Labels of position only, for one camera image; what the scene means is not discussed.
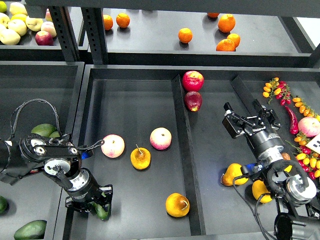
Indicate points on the black left tray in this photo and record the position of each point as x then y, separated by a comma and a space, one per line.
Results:
52, 88

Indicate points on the black tray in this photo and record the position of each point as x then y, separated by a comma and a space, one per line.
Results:
52, 88
132, 101

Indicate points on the red apple on shelf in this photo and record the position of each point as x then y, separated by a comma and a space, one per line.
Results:
43, 38

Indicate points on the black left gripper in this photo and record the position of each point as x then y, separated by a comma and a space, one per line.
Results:
83, 189

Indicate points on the orange front right shelf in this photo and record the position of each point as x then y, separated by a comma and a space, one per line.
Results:
226, 45

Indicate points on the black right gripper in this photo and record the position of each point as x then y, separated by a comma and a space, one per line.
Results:
265, 143

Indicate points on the green avocado bottom left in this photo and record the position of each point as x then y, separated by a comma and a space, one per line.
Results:
34, 230

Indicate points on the green avocado tray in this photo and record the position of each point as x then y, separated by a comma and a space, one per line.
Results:
100, 212
55, 134
44, 129

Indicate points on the dark red apple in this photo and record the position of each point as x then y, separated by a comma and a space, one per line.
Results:
193, 101

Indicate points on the pink apple far right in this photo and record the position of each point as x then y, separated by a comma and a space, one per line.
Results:
309, 126

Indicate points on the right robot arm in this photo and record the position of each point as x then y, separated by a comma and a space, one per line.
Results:
285, 180

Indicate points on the red chili pepper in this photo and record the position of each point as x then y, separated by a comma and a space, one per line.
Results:
293, 126

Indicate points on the yellow pear lying right tray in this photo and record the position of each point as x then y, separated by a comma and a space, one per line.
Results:
233, 171

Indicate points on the pink apple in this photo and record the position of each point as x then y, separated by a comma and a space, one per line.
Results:
309, 126
114, 146
160, 138

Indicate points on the yellow pear with stem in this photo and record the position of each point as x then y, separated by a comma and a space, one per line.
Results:
140, 158

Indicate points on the bright red apple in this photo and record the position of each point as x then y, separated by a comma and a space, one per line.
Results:
192, 81

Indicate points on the pink apple left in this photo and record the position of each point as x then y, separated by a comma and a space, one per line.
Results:
114, 146

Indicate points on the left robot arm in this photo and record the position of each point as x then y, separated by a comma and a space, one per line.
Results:
60, 160

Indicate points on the large orange right shelf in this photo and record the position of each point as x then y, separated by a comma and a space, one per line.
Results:
226, 23

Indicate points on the cherry tomato bunch top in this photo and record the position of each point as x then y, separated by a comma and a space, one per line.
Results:
277, 89

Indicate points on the orange centre shelf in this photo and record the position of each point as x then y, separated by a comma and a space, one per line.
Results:
185, 35

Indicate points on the black centre tray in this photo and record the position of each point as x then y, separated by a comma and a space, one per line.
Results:
132, 101

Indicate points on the orange leftmost shelf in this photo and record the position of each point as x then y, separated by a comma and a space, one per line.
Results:
108, 22

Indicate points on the yellow pear low right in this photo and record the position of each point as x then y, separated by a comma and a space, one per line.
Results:
258, 188

